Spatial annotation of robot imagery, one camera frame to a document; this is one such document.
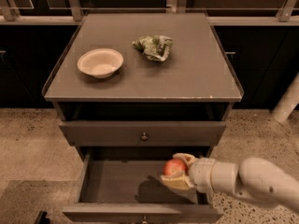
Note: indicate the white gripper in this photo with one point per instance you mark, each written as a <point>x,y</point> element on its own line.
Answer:
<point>202,174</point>

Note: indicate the red apple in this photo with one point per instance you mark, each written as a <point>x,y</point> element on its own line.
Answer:
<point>175,167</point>

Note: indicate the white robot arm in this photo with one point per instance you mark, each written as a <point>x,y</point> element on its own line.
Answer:
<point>254,180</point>

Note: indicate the brass top drawer knob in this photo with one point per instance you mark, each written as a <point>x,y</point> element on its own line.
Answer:
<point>144,137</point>

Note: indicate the brass drawer knob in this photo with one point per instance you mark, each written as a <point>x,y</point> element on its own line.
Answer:
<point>144,220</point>
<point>144,137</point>

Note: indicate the brass middle drawer knob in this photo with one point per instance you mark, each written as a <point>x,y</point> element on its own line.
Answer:
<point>144,220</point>

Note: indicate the grey open middle drawer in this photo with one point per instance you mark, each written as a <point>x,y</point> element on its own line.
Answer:
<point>123,184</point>

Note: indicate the grey drawer cabinet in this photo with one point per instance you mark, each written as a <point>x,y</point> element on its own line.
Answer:
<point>195,83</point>

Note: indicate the grey top drawer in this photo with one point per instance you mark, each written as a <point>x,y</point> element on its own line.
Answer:
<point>86,133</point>

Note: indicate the crumpled green chip bag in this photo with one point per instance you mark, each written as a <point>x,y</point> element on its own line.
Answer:
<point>154,47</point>

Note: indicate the white paper bowl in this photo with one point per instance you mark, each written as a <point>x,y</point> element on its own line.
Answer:
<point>100,63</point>

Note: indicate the black object at floor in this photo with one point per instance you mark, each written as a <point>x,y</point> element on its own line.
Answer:
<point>42,218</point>

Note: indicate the metal window railing frame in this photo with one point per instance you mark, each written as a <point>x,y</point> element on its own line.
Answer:
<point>219,12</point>

